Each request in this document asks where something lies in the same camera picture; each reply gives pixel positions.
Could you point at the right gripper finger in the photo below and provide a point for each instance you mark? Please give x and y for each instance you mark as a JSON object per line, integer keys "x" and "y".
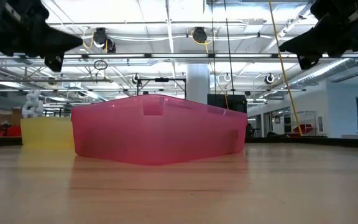
{"x": 308, "y": 61}
{"x": 315, "y": 42}

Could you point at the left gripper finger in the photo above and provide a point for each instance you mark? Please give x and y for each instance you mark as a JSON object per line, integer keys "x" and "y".
{"x": 54, "y": 42}
{"x": 54, "y": 62}

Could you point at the white twisted sculpture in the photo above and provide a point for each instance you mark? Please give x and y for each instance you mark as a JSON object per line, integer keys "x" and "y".
{"x": 33, "y": 105}

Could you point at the red angular background object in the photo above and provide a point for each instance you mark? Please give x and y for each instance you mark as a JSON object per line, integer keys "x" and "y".
{"x": 303, "y": 128}

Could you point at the yellow block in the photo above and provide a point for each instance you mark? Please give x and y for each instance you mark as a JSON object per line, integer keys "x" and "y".
{"x": 47, "y": 130}

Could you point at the brown cardboard box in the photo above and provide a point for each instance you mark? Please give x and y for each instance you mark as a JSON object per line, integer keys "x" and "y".
{"x": 11, "y": 118}

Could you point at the white building pillar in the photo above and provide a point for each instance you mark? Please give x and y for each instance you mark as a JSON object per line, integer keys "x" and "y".
{"x": 197, "y": 84}

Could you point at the pink translucent plastic bin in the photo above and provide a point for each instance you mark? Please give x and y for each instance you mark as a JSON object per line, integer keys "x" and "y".
{"x": 166, "y": 140}

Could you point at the black background rig frame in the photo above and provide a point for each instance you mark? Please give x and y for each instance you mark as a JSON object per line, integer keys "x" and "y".
{"x": 162, "y": 79}

